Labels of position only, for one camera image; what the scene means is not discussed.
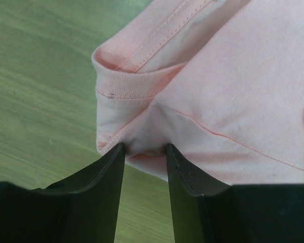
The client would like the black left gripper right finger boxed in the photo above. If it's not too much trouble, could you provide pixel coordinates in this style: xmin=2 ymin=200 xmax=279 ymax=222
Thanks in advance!
xmin=166 ymin=144 xmax=304 ymax=242

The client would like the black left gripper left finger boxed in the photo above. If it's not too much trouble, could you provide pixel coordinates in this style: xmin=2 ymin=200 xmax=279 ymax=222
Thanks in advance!
xmin=0 ymin=143 xmax=125 ymax=242

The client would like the pink t shirt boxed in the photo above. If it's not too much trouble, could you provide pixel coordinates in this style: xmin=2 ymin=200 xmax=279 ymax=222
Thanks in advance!
xmin=92 ymin=1 xmax=304 ymax=184

